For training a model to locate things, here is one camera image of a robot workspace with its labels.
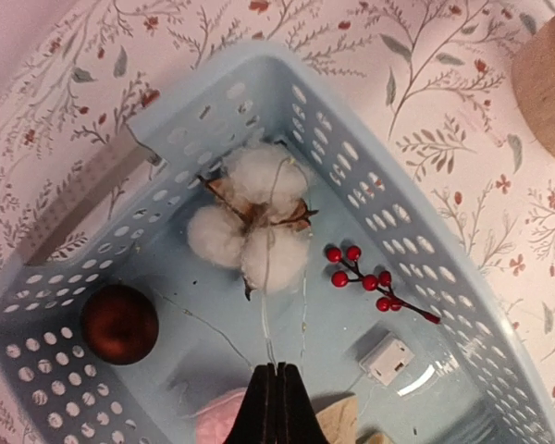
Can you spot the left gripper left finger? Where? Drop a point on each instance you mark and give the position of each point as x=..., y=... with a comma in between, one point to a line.
x=256, y=419

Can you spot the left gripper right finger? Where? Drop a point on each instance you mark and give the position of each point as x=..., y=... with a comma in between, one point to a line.
x=296, y=420

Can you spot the wooden tree base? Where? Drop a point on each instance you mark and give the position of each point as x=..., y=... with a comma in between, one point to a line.
x=533, y=84

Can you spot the beige burlap bow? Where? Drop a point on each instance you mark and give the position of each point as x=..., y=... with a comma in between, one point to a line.
x=339, y=424

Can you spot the pink pompom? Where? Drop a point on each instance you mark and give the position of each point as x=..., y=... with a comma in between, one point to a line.
x=216, y=419

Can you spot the white battery box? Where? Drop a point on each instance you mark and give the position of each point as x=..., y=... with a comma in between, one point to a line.
x=381, y=355

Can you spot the red berry sprig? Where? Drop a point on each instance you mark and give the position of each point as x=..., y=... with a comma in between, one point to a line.
x=348, y=272

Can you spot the dark red bauble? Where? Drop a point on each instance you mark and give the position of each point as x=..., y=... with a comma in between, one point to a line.
x=119, y=324

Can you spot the white cotton boll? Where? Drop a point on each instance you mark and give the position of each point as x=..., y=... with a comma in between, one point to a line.
x=259, y=222

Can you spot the light blue plastic basket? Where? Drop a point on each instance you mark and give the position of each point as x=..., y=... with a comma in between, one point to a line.
x=124, y=218

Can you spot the floral table mat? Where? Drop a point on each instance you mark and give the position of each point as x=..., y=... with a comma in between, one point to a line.
x=431, y=79

